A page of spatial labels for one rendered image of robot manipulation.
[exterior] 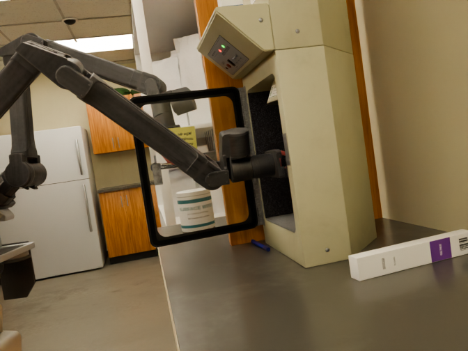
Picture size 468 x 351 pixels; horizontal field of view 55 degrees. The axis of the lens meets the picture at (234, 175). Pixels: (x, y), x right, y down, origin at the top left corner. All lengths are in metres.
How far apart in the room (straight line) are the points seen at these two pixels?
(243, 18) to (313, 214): 0.44
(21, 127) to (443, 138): 1.17
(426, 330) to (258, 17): 0.67
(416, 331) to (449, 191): 0.63
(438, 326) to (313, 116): 0.50
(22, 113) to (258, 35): 0.79
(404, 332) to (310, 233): 0.39
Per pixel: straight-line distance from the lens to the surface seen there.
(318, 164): 0.99
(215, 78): 1.33
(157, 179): 1.19
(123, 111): 1.00
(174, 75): 2.35
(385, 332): 0.68
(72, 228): 5.91
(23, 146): 1.47
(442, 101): 1.23
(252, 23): 0.99
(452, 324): 0.70
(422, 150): 1.32
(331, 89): 1.02
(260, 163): 1.07
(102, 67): 1.39
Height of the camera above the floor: 1.21
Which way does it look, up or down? 3 degrees down
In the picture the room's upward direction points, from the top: 8 degrees counter-clockwise
